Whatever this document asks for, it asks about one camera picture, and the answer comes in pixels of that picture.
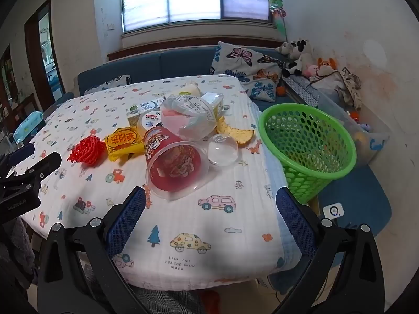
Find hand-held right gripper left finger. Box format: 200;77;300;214
37;186;148;314

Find small jelly cup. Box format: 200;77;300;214
137;112;164;135

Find butterfly pillow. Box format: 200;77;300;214
209;41;285;102

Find brown door frame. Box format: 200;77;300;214
24;0;66;105

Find small white device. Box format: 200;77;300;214
322;203;344;218

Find person's plaid trousers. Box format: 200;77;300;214
82;262;205;314

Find cow plush toy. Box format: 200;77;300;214
284;39;315;76

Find green plastic basket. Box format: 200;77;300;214
258;103;357;205

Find clear dome lid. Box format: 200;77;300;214
207;134;238;167

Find colourful pinwheel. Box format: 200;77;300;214
268;0;290;41

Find red foam fruit net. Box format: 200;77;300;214
67;129;106;167

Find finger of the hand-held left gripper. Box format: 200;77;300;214
13;152;63;188
0;143;36;171

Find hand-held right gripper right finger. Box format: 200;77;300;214
275;186;385;314

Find beige spotted cloth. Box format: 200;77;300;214
311;68;362;110

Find red printed plastic cup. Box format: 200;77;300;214
143;127;210;201

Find yellow snack packet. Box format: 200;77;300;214
104;127;146;162

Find blue sofa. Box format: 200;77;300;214
44;46;370;177

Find person's left forearm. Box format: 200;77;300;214
0;217;35;277

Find orange fox plush toy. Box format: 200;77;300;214
317;58;338;76

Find clear storage bin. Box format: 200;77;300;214
316;87;390;167

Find slice of bread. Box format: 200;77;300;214
216;116;255;147

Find green white milk carton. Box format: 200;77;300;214
127;98;166;128

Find small printed pillow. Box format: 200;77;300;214
84;75;131;95

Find clear plastic bag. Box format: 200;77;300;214
160;94;218;141

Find grey white plush toy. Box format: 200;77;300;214
276;42;297;56

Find white bottle with green drop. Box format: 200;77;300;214
177;83;202;98

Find blue chair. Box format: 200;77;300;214
317;164;392;238

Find grey patterned box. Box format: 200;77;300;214
282;76;319;108

